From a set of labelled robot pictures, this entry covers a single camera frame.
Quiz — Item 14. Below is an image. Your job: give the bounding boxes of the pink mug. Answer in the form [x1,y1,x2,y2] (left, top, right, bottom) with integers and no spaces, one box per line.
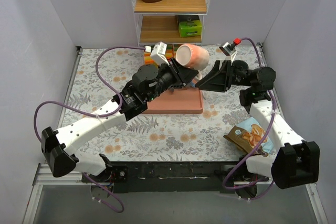
[175,44,209,81]

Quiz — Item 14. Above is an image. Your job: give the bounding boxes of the floral table mat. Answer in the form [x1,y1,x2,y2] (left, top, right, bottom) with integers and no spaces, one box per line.
[62,49,250,161]

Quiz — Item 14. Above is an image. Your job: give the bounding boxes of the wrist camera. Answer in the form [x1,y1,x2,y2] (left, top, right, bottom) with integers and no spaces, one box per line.
[219,38,242,61]
[151,42,169,66]

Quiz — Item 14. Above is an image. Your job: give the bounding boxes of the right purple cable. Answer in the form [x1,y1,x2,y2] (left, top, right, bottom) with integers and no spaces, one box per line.
[222,37,276,200]

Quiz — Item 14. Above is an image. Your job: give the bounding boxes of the green tissue pack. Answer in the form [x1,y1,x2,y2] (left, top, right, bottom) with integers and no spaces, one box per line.
[178,20,202,38]

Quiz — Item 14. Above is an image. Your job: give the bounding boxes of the aluminium frame rail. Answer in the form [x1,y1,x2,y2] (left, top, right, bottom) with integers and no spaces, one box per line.
[33,163,316,186]

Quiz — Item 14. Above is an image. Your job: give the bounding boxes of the dark tissue pack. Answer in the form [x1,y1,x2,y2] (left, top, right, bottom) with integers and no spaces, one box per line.
[176,15,199,24]

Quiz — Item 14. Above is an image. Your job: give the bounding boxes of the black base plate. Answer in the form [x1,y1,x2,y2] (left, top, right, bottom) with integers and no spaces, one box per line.
[81,161,270,195]

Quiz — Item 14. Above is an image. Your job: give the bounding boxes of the chips bag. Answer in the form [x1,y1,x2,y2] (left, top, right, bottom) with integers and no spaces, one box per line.
[224,117,274,157]

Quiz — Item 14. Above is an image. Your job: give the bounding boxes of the white wire shelf rack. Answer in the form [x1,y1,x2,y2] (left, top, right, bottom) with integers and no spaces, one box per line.
[131,0,211,46]

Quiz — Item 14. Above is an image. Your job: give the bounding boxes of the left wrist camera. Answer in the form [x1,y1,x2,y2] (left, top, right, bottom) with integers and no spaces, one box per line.
[151,42,169,66]

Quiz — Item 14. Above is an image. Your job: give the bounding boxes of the blue floral mug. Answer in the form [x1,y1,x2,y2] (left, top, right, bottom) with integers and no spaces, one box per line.
[189,77,199,88]

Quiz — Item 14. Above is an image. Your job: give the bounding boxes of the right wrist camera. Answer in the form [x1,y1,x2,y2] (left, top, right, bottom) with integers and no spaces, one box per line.
[219,38,242,61]

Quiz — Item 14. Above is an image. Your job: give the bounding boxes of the pink tray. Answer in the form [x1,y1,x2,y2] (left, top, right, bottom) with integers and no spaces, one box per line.
[143,87,203,114]

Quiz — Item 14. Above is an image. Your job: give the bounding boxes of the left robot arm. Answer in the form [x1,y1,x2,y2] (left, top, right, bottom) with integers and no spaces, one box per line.
[41,59,198,182]

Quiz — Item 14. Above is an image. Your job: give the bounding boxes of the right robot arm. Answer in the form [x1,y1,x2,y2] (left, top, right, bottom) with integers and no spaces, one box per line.
[196,60,320,189]

